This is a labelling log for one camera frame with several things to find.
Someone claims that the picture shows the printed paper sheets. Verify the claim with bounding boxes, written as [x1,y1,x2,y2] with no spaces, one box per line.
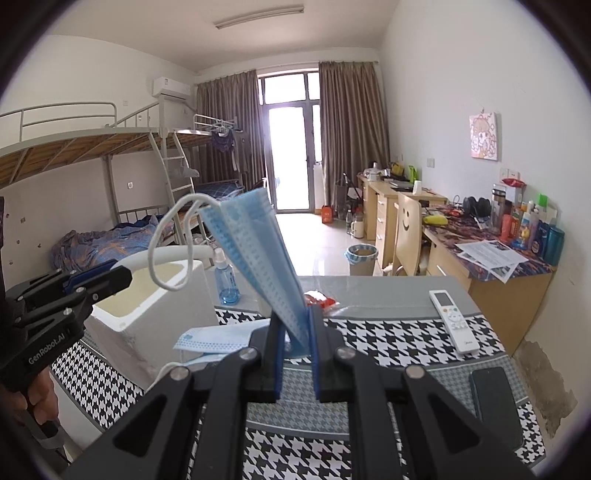
[455,239,529,283]

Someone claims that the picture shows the steel thermos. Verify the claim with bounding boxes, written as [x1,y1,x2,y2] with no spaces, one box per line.
[491,184,509,234]

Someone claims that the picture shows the person's left hand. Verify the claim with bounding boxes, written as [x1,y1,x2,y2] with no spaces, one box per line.
[0,369,57,418]

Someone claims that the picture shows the dark wire rack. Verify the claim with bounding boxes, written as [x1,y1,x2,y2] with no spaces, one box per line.
[335,173,363,217]

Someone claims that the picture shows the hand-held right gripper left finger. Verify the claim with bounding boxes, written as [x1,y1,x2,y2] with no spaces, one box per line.
[60,305,285,480]

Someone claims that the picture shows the grey metal bunk bed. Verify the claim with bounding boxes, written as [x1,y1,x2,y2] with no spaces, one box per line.
[0,102,208,245]
[173,114,247,232]

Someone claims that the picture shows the hanging dark clothes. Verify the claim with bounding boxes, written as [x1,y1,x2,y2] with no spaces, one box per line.
[210,129,247,174]

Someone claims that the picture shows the group of toiletry bottles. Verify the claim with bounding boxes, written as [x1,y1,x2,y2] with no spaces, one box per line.
[501,179,566,267]

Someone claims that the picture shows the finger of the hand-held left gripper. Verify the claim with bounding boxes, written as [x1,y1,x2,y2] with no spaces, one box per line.
[6,258,120,306]
[23,264,136,326]

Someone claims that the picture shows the wooden desk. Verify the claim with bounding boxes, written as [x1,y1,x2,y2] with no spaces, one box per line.
[358,173,555,356]

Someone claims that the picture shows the black phone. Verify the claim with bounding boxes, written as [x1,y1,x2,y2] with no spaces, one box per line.
[468,367,525,450]

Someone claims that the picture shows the brown curtain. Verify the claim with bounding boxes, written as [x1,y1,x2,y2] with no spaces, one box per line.
[195,69,262,195]
[318,60,391,215]

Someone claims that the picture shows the blue spray bottle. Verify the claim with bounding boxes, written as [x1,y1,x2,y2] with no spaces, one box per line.
[213,248,241,305]

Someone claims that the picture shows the black headphones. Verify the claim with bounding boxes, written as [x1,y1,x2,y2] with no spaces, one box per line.
[463,196,492,217]

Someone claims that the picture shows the pink wall poster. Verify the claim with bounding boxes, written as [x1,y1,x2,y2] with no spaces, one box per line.
[468,111,502,162]

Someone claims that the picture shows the white foam box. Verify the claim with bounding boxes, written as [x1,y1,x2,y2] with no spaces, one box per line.
[85,244,220,391]

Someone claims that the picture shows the wooden smiley chair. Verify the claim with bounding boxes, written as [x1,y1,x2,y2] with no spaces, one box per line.
[392,193,432,278]

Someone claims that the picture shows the grey trash bin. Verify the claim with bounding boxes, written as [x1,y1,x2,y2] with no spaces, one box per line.
[346,244,378,278]

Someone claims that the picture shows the blue plaid mattress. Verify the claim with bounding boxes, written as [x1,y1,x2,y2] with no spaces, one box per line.
[194,181,245,199]

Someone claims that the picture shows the blue plaid quilt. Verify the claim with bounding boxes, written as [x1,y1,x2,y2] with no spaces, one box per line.
[50,220,160,273]

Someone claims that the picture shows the red snack packet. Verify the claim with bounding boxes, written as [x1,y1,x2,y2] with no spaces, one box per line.
[302,290,340,310]

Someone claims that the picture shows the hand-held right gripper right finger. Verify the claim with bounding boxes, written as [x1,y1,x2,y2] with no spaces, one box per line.
[310,305,539,480]

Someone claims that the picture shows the ceiling tube lamp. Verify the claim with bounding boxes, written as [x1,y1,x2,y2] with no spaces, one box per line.
[213,4,305,29]

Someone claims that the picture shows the blue face mask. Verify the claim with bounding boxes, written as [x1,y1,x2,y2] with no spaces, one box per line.
[152,318,273,384]
[148,187,311,356]

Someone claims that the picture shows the white air conditioner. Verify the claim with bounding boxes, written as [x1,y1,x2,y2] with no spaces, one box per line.
[153,76,191,99]

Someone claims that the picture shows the houndstooth tablecloth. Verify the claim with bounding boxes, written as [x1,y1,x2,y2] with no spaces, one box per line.
[51,302,546,480]

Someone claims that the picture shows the white remote control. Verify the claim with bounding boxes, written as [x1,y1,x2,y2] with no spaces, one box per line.
[429,290,481,355]

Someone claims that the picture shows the glass balcony door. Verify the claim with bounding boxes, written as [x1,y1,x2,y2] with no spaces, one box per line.
[257,70,324,214]

